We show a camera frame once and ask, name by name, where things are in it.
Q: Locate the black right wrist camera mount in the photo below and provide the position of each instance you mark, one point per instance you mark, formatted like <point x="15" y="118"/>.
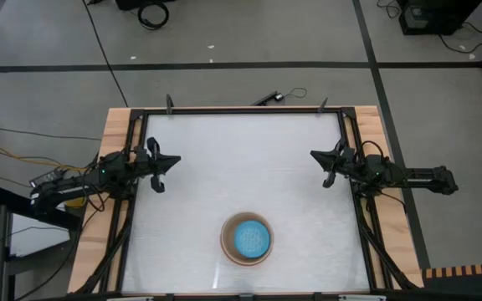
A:
<point x="324" y="159"/>

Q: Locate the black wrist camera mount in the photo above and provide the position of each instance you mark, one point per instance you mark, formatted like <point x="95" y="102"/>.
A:
<point x="324" y="159"/>
<point x="167" y="162"/>

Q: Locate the yellow tape roll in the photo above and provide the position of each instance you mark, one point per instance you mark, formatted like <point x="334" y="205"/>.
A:
<point x="74" y="203"/>

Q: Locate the black power strip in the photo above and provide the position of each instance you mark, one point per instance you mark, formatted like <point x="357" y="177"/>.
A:
<point x="266" y="98"/>

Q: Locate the wooden bowl with blue inside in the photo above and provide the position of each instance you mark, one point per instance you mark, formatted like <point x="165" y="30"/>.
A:
<point x="226" y="240"/>

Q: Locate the black computer case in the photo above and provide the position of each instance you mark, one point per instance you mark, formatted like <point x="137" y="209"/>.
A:
<point x="437" y="16"/>

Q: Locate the black power adapter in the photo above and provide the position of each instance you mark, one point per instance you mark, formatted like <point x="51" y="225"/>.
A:
<point x="48" y="177"/>

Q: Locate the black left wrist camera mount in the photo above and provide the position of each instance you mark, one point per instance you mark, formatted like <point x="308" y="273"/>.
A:
<point x="167" y="162"/>

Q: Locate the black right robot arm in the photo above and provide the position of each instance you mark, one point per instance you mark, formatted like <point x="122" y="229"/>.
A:
<point x="425" y="177"/>

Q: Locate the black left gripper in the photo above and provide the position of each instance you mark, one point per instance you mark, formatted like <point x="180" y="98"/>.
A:
<point x="142" y="161"/>

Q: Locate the blue patterned bowl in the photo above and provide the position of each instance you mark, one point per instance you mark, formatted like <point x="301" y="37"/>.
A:
<point x="252" y="239"/>

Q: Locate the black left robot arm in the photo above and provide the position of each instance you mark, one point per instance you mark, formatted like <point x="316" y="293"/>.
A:
<point x="78" y="184"/>

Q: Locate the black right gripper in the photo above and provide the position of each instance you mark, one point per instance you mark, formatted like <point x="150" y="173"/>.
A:
<point x="347" y="164"/>

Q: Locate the orange black hazard strip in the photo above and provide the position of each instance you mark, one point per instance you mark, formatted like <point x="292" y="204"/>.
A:
<point x="467" y="271"/>

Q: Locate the black aluminium table frame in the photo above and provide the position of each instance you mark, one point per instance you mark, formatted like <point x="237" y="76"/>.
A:
<point x="241" y="111"/>

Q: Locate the black table clamp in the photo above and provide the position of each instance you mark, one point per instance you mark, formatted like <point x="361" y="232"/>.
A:
<point x="322" y="106"/>
<point x="169" y="104"/>

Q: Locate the black equipment box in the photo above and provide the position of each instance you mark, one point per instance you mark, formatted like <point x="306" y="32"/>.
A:
<point x="140" y="4"/>

